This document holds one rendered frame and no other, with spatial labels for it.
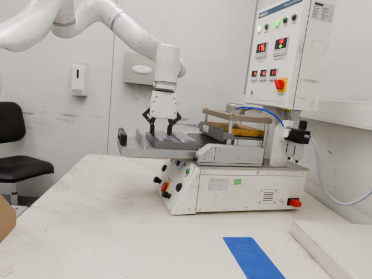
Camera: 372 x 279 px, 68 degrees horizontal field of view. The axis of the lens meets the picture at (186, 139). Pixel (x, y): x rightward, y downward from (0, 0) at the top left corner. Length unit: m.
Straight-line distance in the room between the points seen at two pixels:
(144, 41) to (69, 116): 1.67
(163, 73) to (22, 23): 0.46
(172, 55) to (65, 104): 1.76
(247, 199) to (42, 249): 0.68
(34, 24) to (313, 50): 0.96
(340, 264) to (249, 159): 0.43
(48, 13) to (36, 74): 1.64
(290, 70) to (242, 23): 1.63
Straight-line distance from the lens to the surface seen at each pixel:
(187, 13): 2.62
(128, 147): 0.95
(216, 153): 0.97
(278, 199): 1.16
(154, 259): 0.77
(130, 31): 1.11
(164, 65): 1.02
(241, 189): 1.05
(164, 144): 0.98
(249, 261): 0.82
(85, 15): 1.23
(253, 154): 1.04
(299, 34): 1.12
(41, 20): 1.11
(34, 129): 2.77
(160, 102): 1.03
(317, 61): 1.16
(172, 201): 1.02
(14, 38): 1.03
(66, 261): 0.77
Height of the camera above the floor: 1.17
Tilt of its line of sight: 9 degrees down
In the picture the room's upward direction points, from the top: 6 degrees clockwise
